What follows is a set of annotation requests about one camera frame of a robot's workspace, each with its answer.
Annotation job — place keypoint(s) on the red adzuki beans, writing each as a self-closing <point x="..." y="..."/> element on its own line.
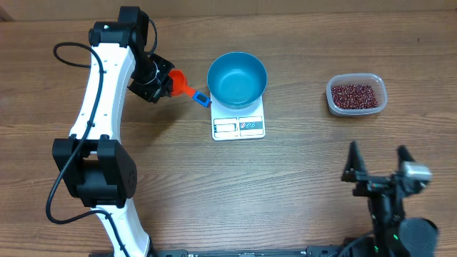
<point x="354" y="96"/>

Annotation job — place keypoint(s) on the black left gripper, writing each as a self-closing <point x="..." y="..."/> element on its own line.
<point x="153" y="96"/>

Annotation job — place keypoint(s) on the clear plastic container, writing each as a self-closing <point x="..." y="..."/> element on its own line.
<point x="360" y="78"/>

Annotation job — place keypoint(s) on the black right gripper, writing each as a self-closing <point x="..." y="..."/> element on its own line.
<point x="369" y="184"/>

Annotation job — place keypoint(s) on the blue plastic bowl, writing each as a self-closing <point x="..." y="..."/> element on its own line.
<point x="237" y="79"/>

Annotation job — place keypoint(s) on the red scoop with blue handle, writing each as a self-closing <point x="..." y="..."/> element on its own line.
<point x="181" y="86"/>

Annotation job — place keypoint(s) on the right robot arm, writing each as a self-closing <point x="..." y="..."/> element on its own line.
<point x="393" y="233"/>

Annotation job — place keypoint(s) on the white digital kitchen scale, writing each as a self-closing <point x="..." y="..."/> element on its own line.
<point x="237" y="124"/>

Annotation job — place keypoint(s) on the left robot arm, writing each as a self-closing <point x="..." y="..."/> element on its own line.
<point x="92" y="162"/>

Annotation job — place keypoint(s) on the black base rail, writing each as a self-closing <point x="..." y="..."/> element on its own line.
<point x="310" y="251"/>

